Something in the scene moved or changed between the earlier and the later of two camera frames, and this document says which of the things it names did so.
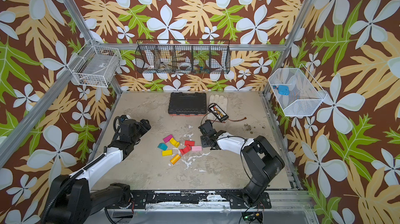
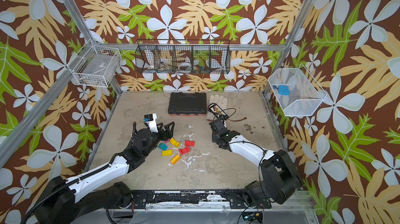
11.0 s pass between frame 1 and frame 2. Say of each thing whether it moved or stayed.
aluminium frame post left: stayed
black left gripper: moved
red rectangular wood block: stayed
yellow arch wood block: stayed
